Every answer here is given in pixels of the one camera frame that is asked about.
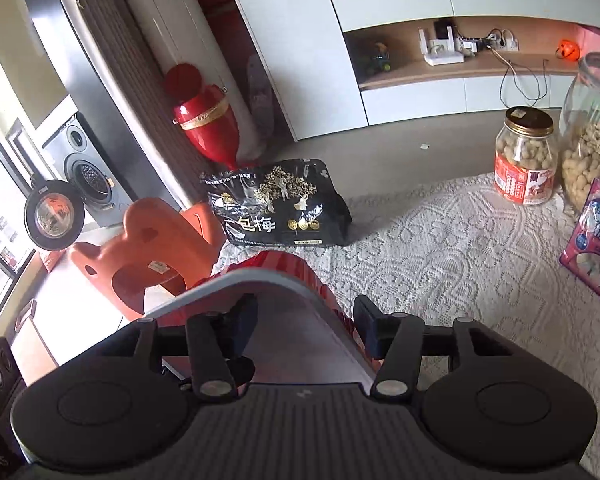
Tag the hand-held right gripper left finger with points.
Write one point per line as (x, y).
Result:
(242, 325)

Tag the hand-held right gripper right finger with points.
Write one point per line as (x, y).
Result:
(365, 327)

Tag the red ribbed plastic basket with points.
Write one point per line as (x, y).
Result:
(290, 280)

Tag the white lace tablecloth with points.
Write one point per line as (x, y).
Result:
(455, 260)

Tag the black snack bag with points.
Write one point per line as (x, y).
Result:
(280, 205)

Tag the orange plastic stool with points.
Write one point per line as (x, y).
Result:
(145, 240)

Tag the round black framed mirror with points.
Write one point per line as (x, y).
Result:
(52, 215)

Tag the red vase with gold band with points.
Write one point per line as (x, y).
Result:
(207, 120)

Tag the grey washing machine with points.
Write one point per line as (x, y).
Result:
(90, 170)

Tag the small peanut jar gold lid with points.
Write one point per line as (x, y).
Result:
(525, 160)

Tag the pink candy bag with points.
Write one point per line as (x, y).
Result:
(597, 255)

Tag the green toy tractor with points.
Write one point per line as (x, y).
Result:
(379, 57)

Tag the large glass jar of peanuts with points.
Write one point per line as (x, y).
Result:
(590, 160)

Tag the white router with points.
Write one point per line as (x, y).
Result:
(442, 55)

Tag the brown pleated curtain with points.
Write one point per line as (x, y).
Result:
(110, 60)

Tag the black power adapter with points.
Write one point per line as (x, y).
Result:
(444, 30)

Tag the white standing air conditioner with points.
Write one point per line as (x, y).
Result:
(180, 20)

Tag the white power strip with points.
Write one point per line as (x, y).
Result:
(500, 42)

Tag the white and wood shelf cabinet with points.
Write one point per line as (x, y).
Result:
(395, 5)

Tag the orange pumpkin toy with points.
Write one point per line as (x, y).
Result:
(568, 51)

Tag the pink box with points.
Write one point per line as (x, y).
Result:
(595, 42)

